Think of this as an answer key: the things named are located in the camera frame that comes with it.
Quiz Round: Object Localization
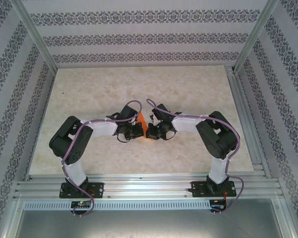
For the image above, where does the orange paper sheet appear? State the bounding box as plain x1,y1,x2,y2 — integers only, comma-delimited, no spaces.
135,111,154,142

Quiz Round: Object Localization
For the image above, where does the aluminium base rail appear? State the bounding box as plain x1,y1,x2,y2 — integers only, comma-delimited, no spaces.
13,173,286,201

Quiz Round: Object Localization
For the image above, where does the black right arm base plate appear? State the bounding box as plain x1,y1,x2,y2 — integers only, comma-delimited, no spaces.
190,180,238,198

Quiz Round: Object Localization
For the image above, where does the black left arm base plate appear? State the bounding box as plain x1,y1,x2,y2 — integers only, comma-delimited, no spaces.
59,182,105,199

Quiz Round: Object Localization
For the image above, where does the slotted grey cable duct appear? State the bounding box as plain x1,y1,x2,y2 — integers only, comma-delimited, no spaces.
23,200,212,211

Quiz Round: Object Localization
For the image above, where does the aluminium side rail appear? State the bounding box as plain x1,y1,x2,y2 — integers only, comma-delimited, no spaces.
225,65,273,179

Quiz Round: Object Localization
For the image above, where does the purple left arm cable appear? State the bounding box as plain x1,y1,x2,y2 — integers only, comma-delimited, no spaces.
61,100,143,218

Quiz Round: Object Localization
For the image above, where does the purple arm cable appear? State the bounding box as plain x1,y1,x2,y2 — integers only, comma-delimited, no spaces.
145,98,245,216
61,100,143,218

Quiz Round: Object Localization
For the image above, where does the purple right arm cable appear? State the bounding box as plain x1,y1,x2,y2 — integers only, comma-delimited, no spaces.
145,98,245,216

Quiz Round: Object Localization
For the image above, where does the aluminium frame post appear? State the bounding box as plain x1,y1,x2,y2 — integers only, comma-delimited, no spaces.
232,0,281,74
9,0,58,72

